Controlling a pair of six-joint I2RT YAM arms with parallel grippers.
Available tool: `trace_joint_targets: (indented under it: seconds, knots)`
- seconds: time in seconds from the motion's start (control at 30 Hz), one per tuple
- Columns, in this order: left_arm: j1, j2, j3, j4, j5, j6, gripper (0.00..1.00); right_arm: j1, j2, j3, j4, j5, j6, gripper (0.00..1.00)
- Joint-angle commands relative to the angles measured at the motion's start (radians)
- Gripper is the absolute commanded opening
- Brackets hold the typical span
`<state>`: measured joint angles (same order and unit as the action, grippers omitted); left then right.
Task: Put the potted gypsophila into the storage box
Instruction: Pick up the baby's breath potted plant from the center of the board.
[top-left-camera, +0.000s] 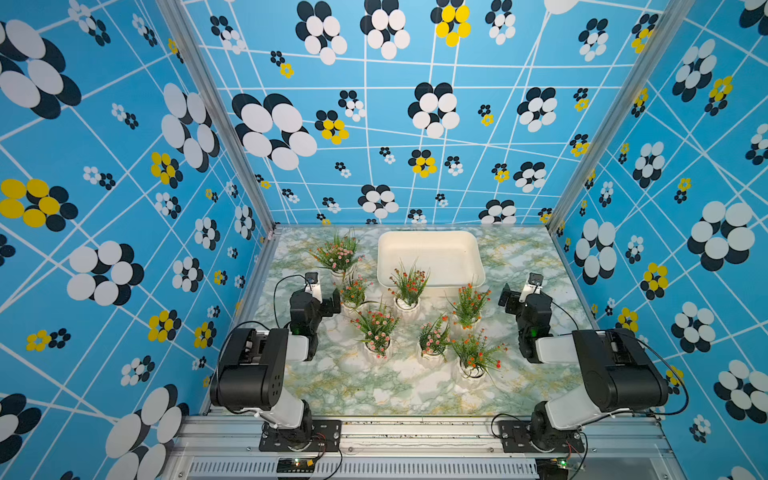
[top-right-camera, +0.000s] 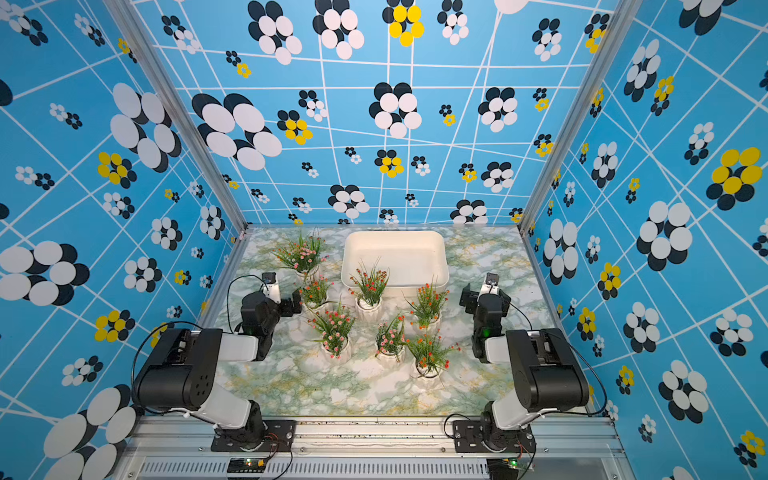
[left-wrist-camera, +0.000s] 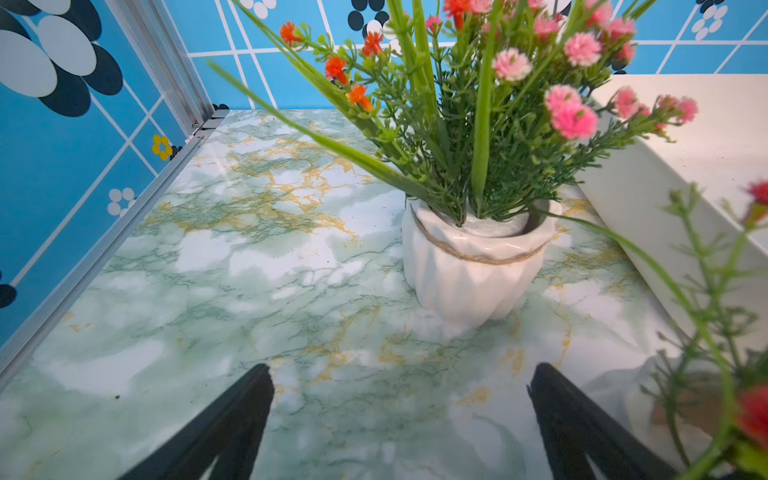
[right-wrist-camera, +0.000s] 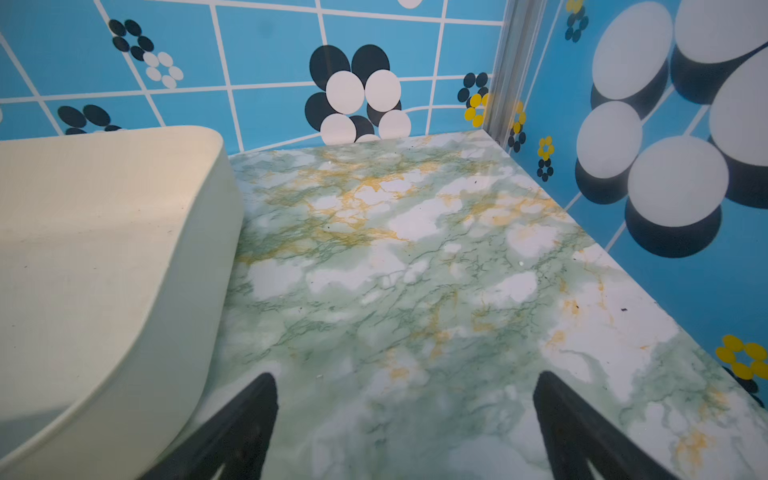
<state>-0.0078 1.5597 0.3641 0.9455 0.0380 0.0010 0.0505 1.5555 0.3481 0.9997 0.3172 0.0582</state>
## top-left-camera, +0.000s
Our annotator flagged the small pink flower pot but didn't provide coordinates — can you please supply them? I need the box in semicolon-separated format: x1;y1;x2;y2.
339;274;369;318

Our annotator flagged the right green circuit board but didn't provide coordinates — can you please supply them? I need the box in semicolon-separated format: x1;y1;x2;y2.
536;459;570;480

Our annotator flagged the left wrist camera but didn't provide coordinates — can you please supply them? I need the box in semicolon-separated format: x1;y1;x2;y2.
304;272;322;301

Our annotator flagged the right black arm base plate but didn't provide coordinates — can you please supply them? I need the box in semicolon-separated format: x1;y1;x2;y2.
492;417;585;456

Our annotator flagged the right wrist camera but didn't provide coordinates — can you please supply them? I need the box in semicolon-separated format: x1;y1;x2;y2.
520;272;544;303

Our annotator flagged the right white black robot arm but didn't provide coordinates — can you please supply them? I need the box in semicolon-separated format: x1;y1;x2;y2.
498;277;668;451

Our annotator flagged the cream plastic storage box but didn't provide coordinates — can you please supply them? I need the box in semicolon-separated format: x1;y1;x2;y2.
376;230;486;296

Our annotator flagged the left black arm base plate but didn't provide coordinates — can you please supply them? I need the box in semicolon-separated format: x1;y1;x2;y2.
258;419;342;453

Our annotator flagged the aluminium front rail frame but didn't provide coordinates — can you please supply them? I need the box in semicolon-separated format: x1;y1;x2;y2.
162;415;685;479

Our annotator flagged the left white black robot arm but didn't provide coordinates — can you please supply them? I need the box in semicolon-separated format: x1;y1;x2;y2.
210;290;341;452

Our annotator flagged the orange flower pot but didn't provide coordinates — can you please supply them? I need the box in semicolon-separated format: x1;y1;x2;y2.
449;283;491;332

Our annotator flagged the left green circuit board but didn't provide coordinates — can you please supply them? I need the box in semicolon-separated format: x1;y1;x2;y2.
277;458;316;475

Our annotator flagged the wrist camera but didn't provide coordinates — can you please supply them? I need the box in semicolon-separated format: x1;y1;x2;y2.
304;272;322;301
520;272;544;303

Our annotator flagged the red flower pot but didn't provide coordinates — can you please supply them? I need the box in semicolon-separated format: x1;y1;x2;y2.
389;264;429;319
450;329;509;389

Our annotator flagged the green circuit board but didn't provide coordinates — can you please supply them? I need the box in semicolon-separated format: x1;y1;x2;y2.
277;458;316;475
536;459;570;480

